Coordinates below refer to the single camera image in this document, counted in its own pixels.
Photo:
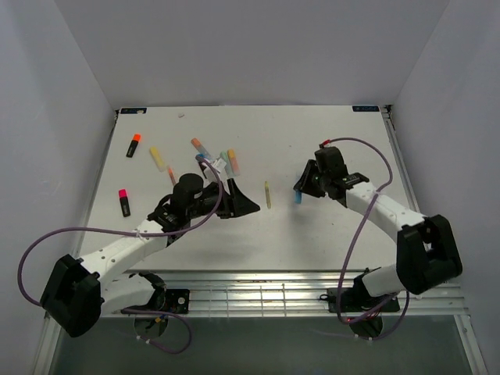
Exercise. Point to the black pink-capped highlighter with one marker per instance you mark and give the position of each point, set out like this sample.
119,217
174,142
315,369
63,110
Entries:
124,202

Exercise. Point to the thin orange pen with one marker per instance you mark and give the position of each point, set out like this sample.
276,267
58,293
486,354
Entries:
171,175

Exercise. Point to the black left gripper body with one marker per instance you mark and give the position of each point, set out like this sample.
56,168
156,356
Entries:
205,204

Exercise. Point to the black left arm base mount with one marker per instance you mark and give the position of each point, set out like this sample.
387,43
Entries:
171,300

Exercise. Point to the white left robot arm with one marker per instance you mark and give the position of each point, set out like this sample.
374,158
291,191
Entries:
80,290

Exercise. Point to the blue label sticker left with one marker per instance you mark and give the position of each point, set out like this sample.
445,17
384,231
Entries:
134,110

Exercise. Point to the orange-capped clear highlighter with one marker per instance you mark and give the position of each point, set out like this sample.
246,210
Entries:
200,148

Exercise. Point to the black blue-capped highlighter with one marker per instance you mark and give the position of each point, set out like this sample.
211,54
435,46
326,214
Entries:
200,159

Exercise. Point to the black orange-capped highlighter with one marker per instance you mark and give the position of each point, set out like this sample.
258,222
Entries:
133,145

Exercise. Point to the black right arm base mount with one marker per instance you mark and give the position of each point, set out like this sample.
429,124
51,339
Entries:
359,304

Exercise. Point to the pastel orange highlighter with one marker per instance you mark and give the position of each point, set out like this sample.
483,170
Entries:
233,162

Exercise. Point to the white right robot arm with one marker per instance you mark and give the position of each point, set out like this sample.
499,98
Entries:
426,252

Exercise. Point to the thin yellow highlighter pen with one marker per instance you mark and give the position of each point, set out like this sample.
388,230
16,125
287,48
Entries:
267,194

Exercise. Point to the pale yellow highlighter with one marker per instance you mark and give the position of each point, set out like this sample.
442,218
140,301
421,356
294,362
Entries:
157,158

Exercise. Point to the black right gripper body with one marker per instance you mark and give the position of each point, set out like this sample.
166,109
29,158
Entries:
324,177

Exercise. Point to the blue label sticker right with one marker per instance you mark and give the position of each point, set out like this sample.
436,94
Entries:
365,108

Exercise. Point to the pastel green highlighter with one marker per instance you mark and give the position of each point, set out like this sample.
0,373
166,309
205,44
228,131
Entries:
227,166

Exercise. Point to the aluminium table rail frame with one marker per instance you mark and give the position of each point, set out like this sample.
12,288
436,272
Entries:
288,294

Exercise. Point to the blue label sticker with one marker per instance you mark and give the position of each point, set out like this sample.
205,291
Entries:
134,110
365,108

